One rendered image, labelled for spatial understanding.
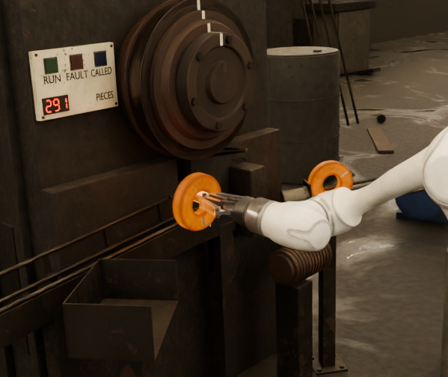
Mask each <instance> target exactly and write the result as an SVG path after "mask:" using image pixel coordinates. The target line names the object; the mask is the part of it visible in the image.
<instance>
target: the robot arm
mask: <svg viewBox="0 0 448 377"><path fill-rule="evenodd" d="M422 187H424V188H425V190H426V192H427V193H428V195H429V197H430V198H431V199H432V200H433V201H434V202H435V203H436V204H437V205H439V206H440V208H441V209H442V210H443V212H444V214H445V216H446V217H447V219H448V127H447V128H445V129H444V130H443V131H442V132H440V133H439V134H438V135H437V136H436V137H435V138H434V140H433V141H432V142H431V144H430V145H429V146H428V147H427V148H425V149H424V150H422V151H420V152H419V153H418V154H416V155H415V156H412V157H411V158H409V159H408V160H406V161H404V162H403V163H401V164H399V165H397V166H396V167H394V168H392V169H391V170H389V171H388V172H387V173H385V174H383V175H382V176H381V177H379V178H378V179H377V180H375V181H374V182H372V183H371V184H369V185H367V186H365V187H363V188H360V189H358V190H354V191H351V190H350V189H348V188H346V187H341V188H336V189H334V190H330V191H325V192H323V193H320V194H318V195H317V196H315V197H312V198H310V199H308V200H303V201H287V202H286V203H278V202H277V201H274V200H268V199H265V198H262V197H258V198H252V197H248V196H239V195H234V194H227V193H223V192H218V191H217V192H216V193H215V194H214V193H207V192H204V191H200V192H199V193H197V195H196V196H195V197H194V200H193V201H195V202H198V203H199V207H200V208H201V209H203V210H205V211H207V212H209V213H211V214H212V215H214V216H215V218H220V216H221V215H226V216H228V217H234V219H235V220H236V222H237V223H238V224H240V225H242V226H244V227H247V228H248V229H249V230H250V231H251V232H253V233H257V234H260V235H262V236H264V237H268V238H270V239H271V240H272V241H273V242H276V243H278V244H279V245H282V246H285V247H287V248H291V249H294V250H297V251H320V250H322V249H323V248H324V247H325V246H326V245H327V244H328V242H329V240H330V238H331V237H332V236H337V235H340V234H342V233H345V232H347V231H349V230H350V229H352V228H353V227H354V226H356V225H358V224H359V223H360V221H361V219H362V215H363V214H364V213H365V212H367V211H369V210H371V209H373V208H375V207H377V206H379V205H381V204H383V203H386V202H388V201H389V200H392V199H394V198H397V197H399V196H402V195H404V194H406V193H409V192H410V191H413V190H416V189H420V188H422Z"/></svg>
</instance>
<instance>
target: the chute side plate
mask: <svg viewBox="0 0 448 377"><path fill-rule="evenodd" d="M230 222H233V230H235V229H236V220H235V219H234V217H228V216H226V215H221V216H220V218H215V219H214V220H213V222H212V223H211V227H210V226H208V227H206V228H204V229H202V230H198V231H193V230H189V229H186V228H184V227H181V226H178V227H175V228H174V229H172V230H169V231H168V232H166V233H163V234H162V235H160V236H157V237H156V238H154V239H151V240H149V241H147V242H145V243H143V244H141V245H139V246H137V247H135V248H133V249H131V250H129V251H127V252H125V253H123V254H121V255H119V256H117V257H115V258H113V259H122V260H169V259H170V258H172V257H175V256H176V255H178V254H181V253H182V252H183V251H186V250H188V249H189V248H192V247H193V246H195V245H199V244H200V243H203V242H206V241H208V240H210V239H213V238H215V237H217V236H220V230H219V227H220V226H221V225H224V224H227V223H230ZM89 271H90V270H89ZM89 271H87V272H85V273H83V274H81V275H79V276H77V277H75V278H73V279H71V280H69V281H67V282H65V283H63V284H61V285H59V286H57V287H55V288H53V289H51V290H49V291H47V292H45V293H43V294H41V295H39V296H37V297H35V298H33V299H31V300H29V301H27V302H25V303H23V304H20V305H18V306H16V307H14V308H12V309H10V310H8V311H6V312H4V313H2V314H0V349H2V348H4V347H5V346H8V345H10V344H11V343H13V342H15V341H17V340H19V339H21V338H23V337H24V336H26V335H28V334H30V333H32V332H34V331H36V330H37V329H39V328H42V327H43V326H45V325H47V324H49V323H50V322H53V321H55V320H54V313H53V310H54V309H57V308H59V307H62V306H63V305H62V304H63V302H64V301H65V300H66V299H67V297H68V296H69V295H70V293H71V292H72V291H73V290H74V289H75V288H76V286H77V285H78V284H79V282H80V281H81V280H82V279H83V277H84V276H85V275H86V274H87V273H88V272H89Z"/></svg>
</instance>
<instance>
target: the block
mask: <svg viewBox="0 0 448 377"><path fill-rule="evenodd" d="M230 185H231V194H234V195H239V196H248V197H252V198H258V197H262V198H265V199H266V168H265V166H263V165H256V164H252V163H248V162H243V163H240V164H237V165H234V166H231V167H230ZM233 232H234V233H237V234H239V235H243V236H247V237H250V238H255V237H257V236H260V234H257V233H253V232H251V231H250V230H249V229H248V228H247V227H244V226H242V225H240V224H238V223H237V222H236V229H235V230H233Z"/></svg>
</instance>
